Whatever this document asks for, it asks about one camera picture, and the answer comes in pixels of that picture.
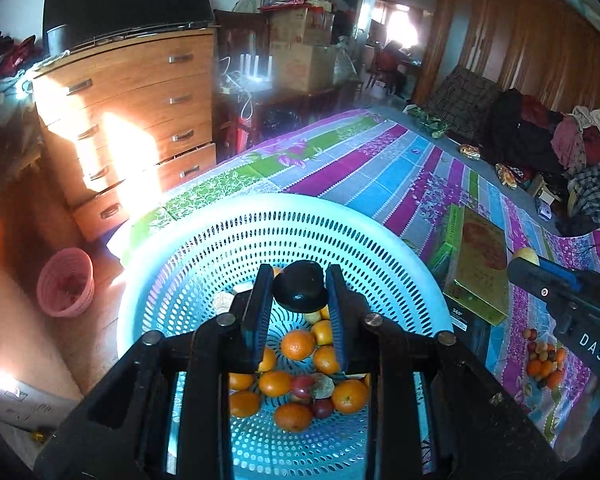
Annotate dark wooden side cabinet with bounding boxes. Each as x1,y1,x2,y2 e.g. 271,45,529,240
212,9,353,162

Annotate heap of dark clothes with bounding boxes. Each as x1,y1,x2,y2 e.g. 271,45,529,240
0,30,44,127

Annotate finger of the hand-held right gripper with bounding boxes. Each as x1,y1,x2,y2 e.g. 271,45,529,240
506,257,582,307

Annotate grey room door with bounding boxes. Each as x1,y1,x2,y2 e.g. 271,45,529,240
354,0,382,48

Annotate dark blue patterned box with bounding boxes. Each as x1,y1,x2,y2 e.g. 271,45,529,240
449,305,493,363

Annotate white cables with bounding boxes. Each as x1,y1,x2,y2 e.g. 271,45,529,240
219,56,263,122

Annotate yellow-green flat box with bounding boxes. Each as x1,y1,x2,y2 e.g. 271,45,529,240
426,203,512,327

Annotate dark round plum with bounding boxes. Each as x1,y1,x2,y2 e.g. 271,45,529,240
272,260,330,315

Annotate pile of clothes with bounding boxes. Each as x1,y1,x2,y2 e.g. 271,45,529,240
489,87,600,237

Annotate heap of oranges and plums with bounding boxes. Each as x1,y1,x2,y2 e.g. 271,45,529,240
215,266,373,434

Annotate wooden chair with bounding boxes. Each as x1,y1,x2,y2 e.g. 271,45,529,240
366,44,402,95

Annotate flat cardboard box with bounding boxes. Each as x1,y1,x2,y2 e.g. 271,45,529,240
0,379,83,443

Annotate yellow snack bag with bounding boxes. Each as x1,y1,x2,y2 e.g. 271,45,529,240
495,162,527,189

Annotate pile of small oranges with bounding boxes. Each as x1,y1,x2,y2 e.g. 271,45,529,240
523,327,568,391

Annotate pink plastic wastebasket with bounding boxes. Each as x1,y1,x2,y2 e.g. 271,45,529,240
36,248,96,318

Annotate grey cup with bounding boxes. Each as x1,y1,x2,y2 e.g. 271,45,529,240
46,24,71,56

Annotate small white box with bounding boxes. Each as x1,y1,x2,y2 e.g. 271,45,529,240
531,174,557,202

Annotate dark plaid blanket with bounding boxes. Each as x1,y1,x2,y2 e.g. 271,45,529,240
426,64,502,142

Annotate light blue plastic basket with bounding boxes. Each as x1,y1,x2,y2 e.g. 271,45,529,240
116,193,455,480

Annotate black television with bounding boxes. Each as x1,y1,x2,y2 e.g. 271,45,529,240
42,0,217,54

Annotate silver gift bag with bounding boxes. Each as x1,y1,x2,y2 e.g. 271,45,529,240
332,41,365,88

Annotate brown wooden wardrobe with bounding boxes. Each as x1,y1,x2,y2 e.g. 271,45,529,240
411,0,600,128

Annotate cardboard box with red print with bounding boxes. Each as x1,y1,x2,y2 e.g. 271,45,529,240
269,6,335,47

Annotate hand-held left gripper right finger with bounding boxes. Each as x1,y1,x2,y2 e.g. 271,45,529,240
325,263,567,480

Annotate green snack bag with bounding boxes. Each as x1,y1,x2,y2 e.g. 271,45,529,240
404,104,452,139

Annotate white router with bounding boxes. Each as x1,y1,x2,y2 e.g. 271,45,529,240
239,52,272,87

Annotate wooden dresser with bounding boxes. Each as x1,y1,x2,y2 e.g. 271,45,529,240
31,26,219,242

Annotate large plain cardboard box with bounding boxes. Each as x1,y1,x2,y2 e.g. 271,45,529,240
269,41,340,93

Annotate floral striped bedsheet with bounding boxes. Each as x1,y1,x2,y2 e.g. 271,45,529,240
107,107,600,463

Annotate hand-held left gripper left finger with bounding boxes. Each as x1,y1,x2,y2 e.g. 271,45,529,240
35,263,276,480

